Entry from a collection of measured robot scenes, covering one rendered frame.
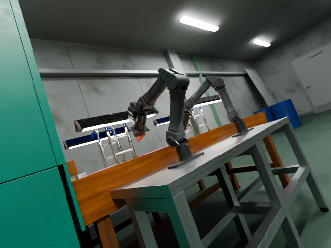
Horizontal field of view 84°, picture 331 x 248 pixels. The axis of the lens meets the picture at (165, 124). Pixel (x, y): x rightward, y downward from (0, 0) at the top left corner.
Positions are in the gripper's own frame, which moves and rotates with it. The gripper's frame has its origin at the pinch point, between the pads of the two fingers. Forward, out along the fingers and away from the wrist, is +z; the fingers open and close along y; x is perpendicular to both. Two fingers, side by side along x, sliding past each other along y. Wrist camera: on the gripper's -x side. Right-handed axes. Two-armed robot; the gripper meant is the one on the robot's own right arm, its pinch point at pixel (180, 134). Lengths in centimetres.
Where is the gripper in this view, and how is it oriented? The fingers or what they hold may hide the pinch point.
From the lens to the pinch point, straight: 142.1
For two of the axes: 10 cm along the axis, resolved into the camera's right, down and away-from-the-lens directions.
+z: -1.9, 8.4, 5.2
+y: -7.6, 2.1, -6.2
